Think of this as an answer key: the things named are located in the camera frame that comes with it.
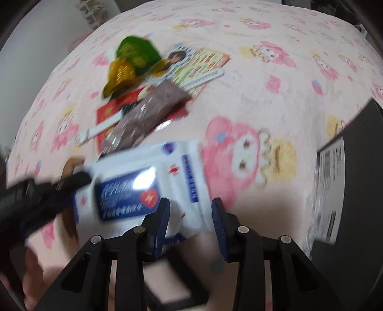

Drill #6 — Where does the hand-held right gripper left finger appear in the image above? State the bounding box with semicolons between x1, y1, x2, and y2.
33;197;208;311

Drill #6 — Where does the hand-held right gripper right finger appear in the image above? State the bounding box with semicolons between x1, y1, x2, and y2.
211;198;344;311

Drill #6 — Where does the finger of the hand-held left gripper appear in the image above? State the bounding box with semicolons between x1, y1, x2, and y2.
56;171;93;192

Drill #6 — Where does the white blue wet wipes pack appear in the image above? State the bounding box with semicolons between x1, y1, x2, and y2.
71;140;216;243

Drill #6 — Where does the black container box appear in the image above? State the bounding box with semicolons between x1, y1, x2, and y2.
308;98;383;264

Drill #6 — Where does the person's left forearm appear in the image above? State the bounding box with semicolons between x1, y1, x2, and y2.
21;245;56;311

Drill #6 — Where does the red card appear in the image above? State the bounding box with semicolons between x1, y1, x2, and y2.
95;86;190;150

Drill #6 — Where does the brown snack packet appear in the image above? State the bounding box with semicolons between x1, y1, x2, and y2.
100;81;192;154

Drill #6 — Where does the yellow foil packet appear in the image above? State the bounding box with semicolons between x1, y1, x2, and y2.
101;58;142;99

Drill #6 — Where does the pink printed blanket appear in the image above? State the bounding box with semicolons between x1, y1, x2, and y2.
5;0;378;311

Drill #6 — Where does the green snack bag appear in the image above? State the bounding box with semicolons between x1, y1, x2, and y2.
114;35;163;75

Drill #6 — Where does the photo card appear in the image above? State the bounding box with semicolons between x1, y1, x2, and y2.
149;43;196;81

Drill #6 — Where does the white shelf unit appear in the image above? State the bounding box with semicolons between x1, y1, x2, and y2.
74;0;121;31

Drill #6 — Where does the orange green leaflet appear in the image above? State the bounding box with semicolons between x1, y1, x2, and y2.
169;47;231;97

